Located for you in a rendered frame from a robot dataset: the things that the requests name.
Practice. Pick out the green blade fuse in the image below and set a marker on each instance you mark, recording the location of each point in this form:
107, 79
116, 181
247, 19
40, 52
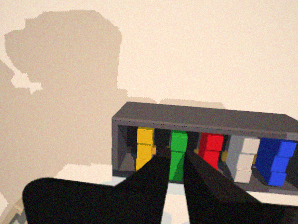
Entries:
178, 148

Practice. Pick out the yellow fuse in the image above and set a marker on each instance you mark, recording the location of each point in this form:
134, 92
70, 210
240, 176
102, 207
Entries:
144, 146

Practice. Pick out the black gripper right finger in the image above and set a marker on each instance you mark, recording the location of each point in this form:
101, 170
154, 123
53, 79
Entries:
211, 198

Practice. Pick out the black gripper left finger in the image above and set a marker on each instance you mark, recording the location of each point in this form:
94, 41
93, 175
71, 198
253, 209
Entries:
139, 199

